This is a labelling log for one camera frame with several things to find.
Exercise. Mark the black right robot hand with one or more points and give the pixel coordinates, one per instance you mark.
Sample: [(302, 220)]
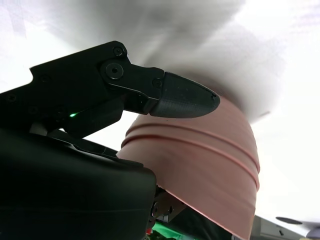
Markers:
[(62, 187)]

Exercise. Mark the pink plastic bowl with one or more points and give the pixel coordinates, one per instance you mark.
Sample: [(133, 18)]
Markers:
[(200, 162)]

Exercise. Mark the green cloth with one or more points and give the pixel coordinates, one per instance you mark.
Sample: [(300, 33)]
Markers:
[(165, 228)]

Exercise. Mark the black backdrop cloth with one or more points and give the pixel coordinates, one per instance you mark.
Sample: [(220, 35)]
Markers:
[(200, 227)]

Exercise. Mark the gray metal cabinet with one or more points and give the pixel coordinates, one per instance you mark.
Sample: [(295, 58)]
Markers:
[(270, 230)]

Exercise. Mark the black round table grommet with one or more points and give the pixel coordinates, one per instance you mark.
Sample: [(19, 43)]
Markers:
[(288, 220)]

